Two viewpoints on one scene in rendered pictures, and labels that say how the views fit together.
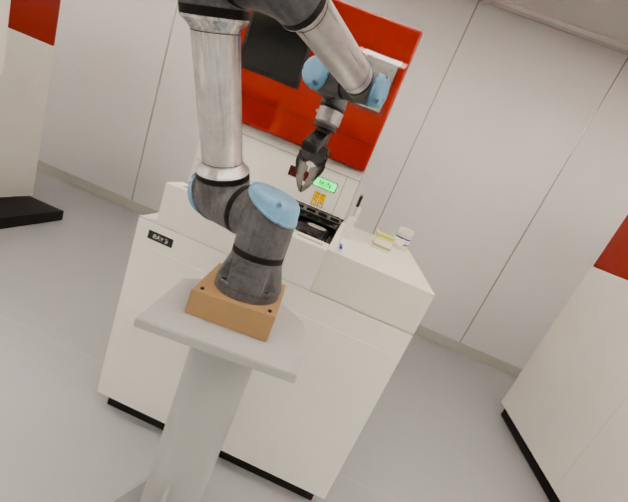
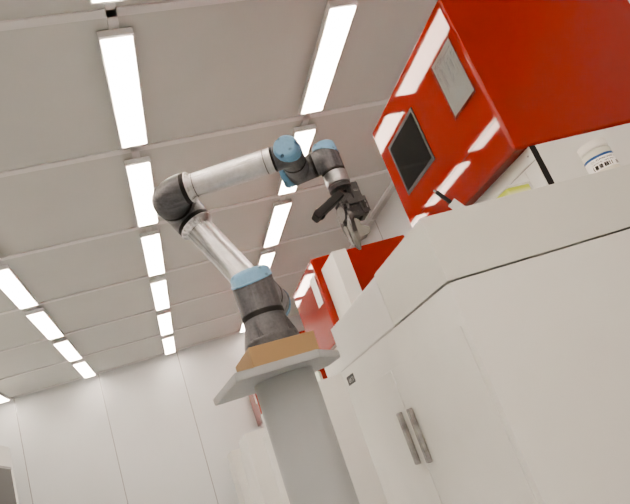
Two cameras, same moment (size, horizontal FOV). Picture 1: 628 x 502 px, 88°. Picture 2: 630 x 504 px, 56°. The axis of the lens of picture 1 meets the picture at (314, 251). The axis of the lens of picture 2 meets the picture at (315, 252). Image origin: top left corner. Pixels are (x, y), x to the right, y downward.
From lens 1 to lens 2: 1.56 m
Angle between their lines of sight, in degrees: 76
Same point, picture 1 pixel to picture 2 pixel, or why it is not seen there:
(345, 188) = (534, 183)
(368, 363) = (458, 361)
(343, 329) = (426, 341)
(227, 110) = (216, 255)
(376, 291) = (405, 271)
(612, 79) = not seen: outside the picture
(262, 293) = (254, 340)
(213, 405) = (282, 459)
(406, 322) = (434, 274)
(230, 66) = (203, 237)
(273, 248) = (245, 305)
